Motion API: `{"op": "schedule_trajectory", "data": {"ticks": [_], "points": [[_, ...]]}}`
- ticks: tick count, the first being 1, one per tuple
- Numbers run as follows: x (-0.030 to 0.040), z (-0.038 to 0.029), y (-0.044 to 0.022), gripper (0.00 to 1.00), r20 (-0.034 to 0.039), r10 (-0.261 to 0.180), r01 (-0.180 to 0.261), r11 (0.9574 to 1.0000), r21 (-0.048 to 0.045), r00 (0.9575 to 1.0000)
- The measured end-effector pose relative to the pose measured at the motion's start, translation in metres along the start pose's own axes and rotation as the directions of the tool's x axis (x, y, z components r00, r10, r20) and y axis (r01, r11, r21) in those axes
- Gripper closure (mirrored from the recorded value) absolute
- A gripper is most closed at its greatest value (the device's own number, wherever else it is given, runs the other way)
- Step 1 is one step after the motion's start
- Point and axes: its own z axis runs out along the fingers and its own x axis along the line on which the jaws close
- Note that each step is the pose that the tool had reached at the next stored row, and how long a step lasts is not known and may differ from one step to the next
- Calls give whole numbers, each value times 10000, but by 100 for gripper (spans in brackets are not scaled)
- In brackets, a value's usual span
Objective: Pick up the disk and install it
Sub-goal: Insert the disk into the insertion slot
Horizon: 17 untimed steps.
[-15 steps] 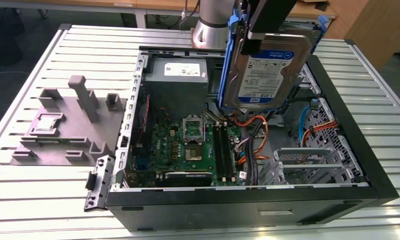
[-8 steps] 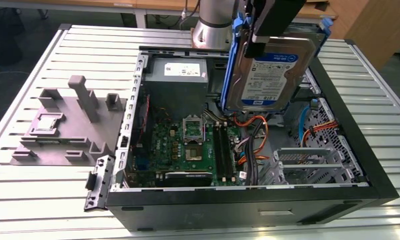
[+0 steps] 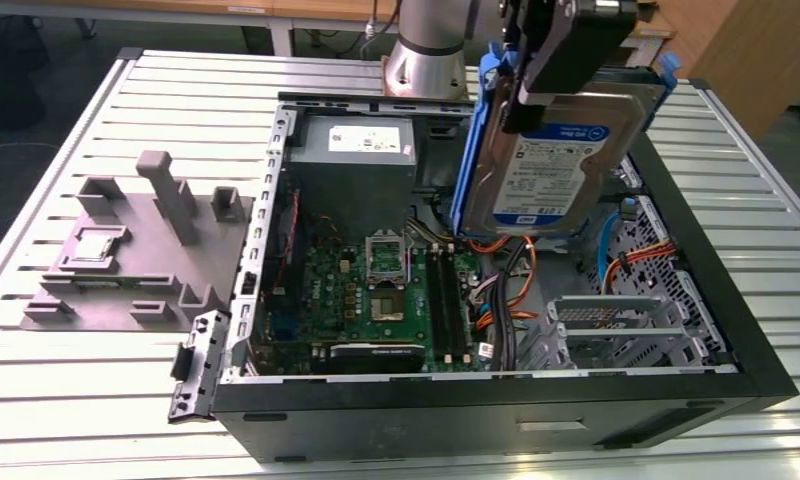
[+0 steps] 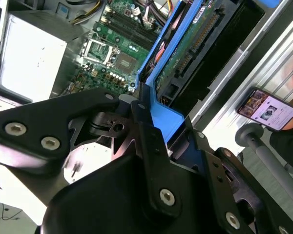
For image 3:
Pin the green RAM stick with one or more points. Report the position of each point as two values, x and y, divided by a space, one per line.
99 285

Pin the black fan shroud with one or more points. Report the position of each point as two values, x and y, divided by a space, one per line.
440 160

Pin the brown wooden cabinet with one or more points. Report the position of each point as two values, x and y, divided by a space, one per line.
760 50

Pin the black graphics card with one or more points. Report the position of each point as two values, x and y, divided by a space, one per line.
373 352

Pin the thin locking lever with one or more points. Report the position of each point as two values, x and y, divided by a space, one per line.
409 265

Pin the grey power supply unit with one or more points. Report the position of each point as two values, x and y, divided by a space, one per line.
353 180

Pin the silver CPU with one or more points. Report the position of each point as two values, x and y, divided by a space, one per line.
91 246

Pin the CPU socket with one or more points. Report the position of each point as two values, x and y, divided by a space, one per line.
389 307

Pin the hard disk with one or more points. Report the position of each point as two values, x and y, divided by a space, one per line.
546 170

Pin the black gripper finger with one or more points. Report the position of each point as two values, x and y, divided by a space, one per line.
573 55
514 25

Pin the black RAM slot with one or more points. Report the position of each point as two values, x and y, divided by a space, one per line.
454 300

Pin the grey card retention bracket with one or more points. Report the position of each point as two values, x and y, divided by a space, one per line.
202 360

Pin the wooden desk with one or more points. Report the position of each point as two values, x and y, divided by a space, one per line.
273 12

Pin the blue expansion slot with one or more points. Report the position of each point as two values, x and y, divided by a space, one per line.
282 327

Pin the grey parts rack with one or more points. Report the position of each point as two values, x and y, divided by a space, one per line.
146 260

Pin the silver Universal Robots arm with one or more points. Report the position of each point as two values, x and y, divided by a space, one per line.
426 75

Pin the grey metal disk bay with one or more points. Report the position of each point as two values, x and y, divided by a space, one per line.
606 301

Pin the green motherboard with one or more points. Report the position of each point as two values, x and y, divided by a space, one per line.
333 280

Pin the black PC case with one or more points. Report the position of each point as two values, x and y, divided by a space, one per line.
406 420

